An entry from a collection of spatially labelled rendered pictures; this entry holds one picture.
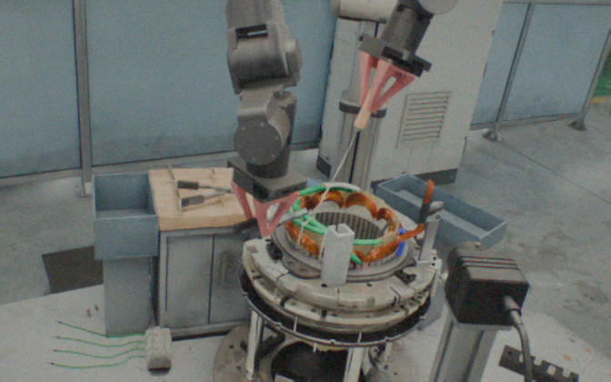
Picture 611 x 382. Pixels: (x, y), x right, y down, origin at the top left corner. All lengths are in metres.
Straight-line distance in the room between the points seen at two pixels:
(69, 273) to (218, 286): 1.62
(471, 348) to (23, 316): 1.02
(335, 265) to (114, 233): 0.41
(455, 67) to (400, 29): 2.64
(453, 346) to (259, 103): 0.36
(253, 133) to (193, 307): 0.59
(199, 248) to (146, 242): 0.10
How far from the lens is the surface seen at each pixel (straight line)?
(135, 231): 1.09
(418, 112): 3.43
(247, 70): 0.74
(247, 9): 0.74
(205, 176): 1.21
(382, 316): 0.91
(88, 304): 1.35
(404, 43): 0.88
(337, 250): 0.85
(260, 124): 0.68
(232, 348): 1.21
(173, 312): 1.21
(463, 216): 1.30
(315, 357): 1.24
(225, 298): 1.21
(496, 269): 0.44
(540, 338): 1.46
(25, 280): 2.77
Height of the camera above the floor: 1.62
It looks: 27 degrees down
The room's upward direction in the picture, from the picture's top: 8 degrees clockwise
